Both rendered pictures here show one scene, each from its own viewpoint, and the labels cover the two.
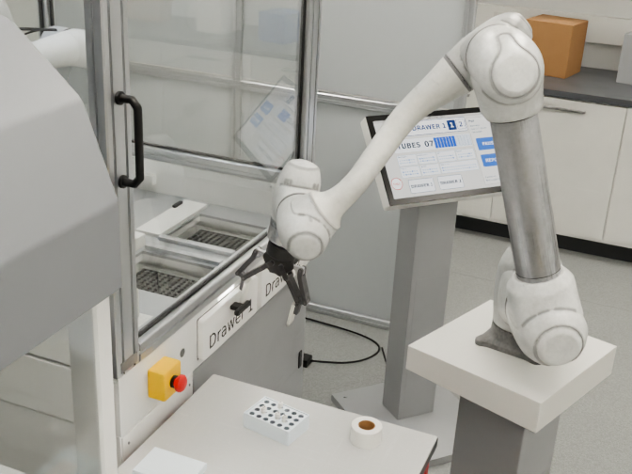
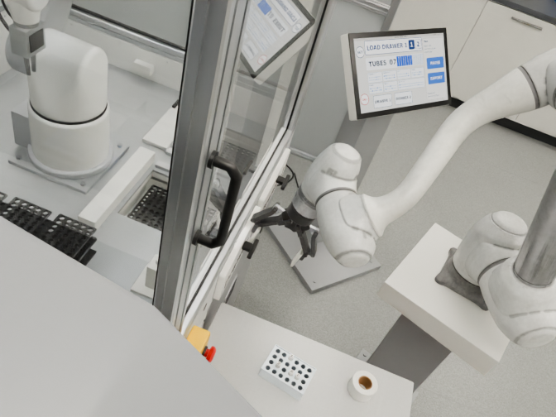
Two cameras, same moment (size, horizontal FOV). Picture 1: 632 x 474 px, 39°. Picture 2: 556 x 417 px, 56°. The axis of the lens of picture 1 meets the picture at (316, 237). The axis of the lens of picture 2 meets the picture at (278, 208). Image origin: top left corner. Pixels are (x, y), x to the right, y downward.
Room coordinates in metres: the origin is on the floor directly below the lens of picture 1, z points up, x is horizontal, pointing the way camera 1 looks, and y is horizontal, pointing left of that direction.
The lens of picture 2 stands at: (1.05, 0.44, 2.00)
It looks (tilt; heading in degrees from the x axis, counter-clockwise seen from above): 43 degrees down; 343
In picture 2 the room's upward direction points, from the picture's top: 19 degrees clockwise
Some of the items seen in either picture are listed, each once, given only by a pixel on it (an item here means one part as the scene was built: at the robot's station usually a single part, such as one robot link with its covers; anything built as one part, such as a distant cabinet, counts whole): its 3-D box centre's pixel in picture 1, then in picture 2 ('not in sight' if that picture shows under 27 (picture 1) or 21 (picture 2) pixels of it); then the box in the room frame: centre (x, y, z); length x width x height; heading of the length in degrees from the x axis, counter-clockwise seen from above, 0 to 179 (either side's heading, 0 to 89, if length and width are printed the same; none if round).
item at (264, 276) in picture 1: (280, 269); (271, 184); (2.29, 0.09, 0.87); 0.29 x 0.02 x 0.11; 158
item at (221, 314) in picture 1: (229, 315); (237, 251); (2.00, 0.21, 0.87); 0.29 x 0.02 x 0.11; 158
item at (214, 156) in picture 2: (131, 142); (218, 207); (1.59, 0.35, 1.45); 0.05 x 0.03 x 0.19; 68
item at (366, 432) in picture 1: (366, 432); (362, 385); (1.66, -0.14, 0.78); 0.07 x 0.07 x 0.04
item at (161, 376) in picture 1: (165, 379); (195, 347); (1.69, 0.32, 0.88); 0.07 x 0.05 x 0.07; 158
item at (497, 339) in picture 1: (525, 328); (473, 269); (2.03, -0.55, 0.86); 0.22 x 0.18 x 0.06; 144
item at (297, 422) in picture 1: (276, 420); (287, 371); (1.69, 0.07, 0.78); 0.12 x 0.08 x 0.04; 58
